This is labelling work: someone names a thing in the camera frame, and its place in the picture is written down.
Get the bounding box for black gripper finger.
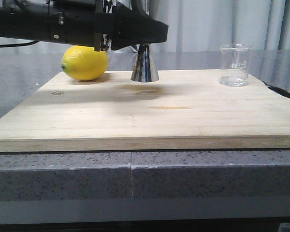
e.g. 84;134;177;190
111;1;168;50
130;0;149;16

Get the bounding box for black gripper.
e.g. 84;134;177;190
0;0;116;51

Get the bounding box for steel double jigger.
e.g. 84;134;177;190
131;43;159;83

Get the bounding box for clear glass beaker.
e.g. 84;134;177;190
219;43;253;87

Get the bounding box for yellow lemon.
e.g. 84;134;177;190
61;45;108;81

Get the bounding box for grey curtain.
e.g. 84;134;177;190
0;0;290;54

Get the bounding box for wooden cutting board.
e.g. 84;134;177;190
0;70;290;152

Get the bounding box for label sticker bottom right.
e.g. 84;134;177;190
278;223;290;232

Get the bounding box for black cable under gripper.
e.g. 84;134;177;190
0;40;40;48

